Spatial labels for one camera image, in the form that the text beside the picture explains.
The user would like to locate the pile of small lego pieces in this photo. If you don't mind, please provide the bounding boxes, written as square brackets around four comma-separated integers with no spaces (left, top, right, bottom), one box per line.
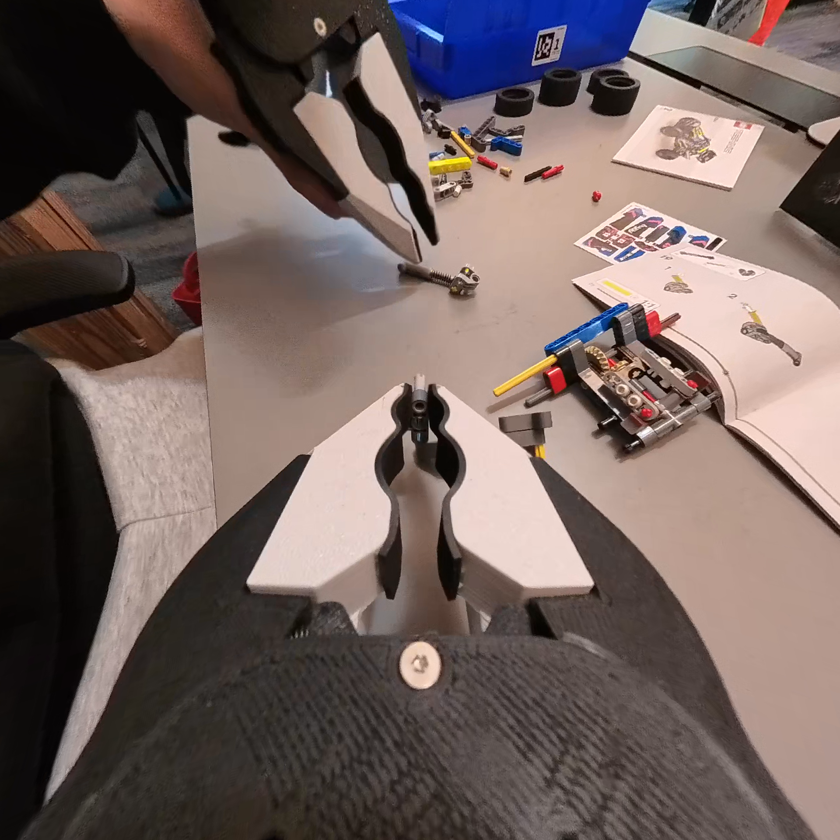
[420,97,567,202]

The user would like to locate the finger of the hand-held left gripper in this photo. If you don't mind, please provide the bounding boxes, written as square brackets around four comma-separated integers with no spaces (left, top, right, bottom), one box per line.
[343,12,441,248]
[292,92,424,265]

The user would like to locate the person's grey trousers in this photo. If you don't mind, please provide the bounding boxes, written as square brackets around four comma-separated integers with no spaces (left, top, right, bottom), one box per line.
[45,327,219,803]

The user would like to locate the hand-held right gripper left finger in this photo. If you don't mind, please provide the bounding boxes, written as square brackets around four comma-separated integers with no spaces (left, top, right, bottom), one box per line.
[246,384,403,636]

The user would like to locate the blue plastic bin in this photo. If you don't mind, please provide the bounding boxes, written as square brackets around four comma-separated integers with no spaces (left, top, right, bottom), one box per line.
[387,0,652,101]

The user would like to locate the black chair armrest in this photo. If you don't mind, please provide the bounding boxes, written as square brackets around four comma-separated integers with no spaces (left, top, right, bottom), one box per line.
[0,251,137,340]

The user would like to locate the grey lego shock absorber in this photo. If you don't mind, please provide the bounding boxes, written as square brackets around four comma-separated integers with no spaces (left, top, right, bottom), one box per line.
[398,262,482,298]

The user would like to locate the person's black jacket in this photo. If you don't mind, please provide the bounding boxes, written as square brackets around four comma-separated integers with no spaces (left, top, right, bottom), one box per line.
[0,0,217,840]

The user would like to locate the lego car chassis assembly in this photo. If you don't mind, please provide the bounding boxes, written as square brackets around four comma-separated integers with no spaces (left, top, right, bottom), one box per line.
[492,303,721,455]

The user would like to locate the dark grey lego beam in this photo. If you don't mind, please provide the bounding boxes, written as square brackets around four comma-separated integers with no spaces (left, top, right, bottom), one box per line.
[498,411,554,460]

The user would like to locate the closed lego instruction booklet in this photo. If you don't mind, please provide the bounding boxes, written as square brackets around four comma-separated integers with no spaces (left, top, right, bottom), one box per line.
[612,105,766,192]

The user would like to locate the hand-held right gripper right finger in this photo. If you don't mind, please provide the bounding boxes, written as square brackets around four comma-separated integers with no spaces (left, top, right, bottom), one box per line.
[427,384,595,634]

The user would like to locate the person's left forearm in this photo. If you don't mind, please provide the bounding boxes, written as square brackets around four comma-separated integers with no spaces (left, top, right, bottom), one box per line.
[104,0,223,89]

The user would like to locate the lego sticker sheet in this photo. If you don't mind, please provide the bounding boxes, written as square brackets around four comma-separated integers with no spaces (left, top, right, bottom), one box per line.
[574,201,727,267]

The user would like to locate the open lego instruction booklet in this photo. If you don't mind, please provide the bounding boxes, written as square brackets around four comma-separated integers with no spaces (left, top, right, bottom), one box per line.
[572,246,840,530]

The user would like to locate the black cardboard box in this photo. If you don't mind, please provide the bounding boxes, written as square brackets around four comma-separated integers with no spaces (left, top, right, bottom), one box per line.
[779,131,840,248]

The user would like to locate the dark grey lego pin connector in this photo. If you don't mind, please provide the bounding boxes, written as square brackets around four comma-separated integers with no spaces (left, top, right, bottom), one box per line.
[411,373,431,448]

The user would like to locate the red plastic object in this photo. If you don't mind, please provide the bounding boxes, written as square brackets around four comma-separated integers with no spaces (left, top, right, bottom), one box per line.
[171,252,203,327]

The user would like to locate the person's left hand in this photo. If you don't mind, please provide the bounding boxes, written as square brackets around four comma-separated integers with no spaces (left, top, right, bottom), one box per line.
[202,58,349,221]

